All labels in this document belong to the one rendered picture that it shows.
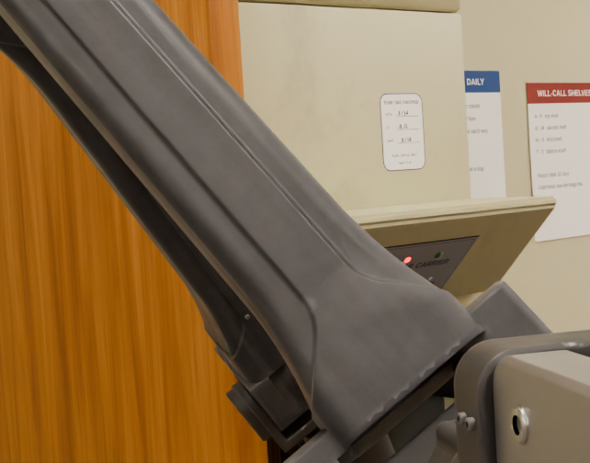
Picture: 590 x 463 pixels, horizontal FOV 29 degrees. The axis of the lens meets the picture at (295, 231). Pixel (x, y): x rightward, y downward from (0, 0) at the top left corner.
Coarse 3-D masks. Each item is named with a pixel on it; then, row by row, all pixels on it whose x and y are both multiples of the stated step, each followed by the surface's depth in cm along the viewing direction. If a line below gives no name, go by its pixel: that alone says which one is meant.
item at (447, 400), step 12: (444, 384) 91; (432, 396) 91; (444, 396) 91; (420, 408) 92; (432, 408) 92; (444, 408) 91; (408, 420) 93; (420, 420) 92; (432, 420) 92; (396, 432) 94; (408, 432) 94; (396, 444) 94; (288, 456) 104
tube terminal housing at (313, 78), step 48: (288, 48) 109; (336, 48) 113; (384, 48) 117; (432, 48) 122; (288, 96) 109; (336, 96) 113; (432, 96) 122; (288, 144) 109; (336, 144) 113; (432, 144) 122; (336, 192) 113; (384, 192) 117; (432, 192) 122
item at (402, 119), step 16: (384, 96) 117; (400, 96) 119; (416, 96) 120; (384, 112) 117; (400, 112) 119; (416, 112) 120; (384, 128) 117; (400, 128) 119; (416, 128) 120; (384, 144) 117; (400, 144) 119; (416, 144) 120; (384, 160) 117; (400, 160) 119; (416, 160) 120
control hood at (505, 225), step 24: (360, 216) 100; (384, 216) 102; (408, 216) 103; (432, 216) 105; (456, 216) 107; (480, 216) 110; (504, 216) 112; (528, 216) 115; (384, 240) 103; (408, 240) 106; (432, 240) 108; (480, 240) 113; (504, 240) 116; (528, 240) 119; (480, 264) 117; (504, 264) 120; (456, 288) 119; (480, 288) 122
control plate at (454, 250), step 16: (448, 240) 110; (464, 240) 111; (400, 256) 107; (416, 256) 109; (432, 256) 110; (448, 256) 112; (464, 256) 114; (416, 272) 111; (432, 272) 113; (448, 272) 115
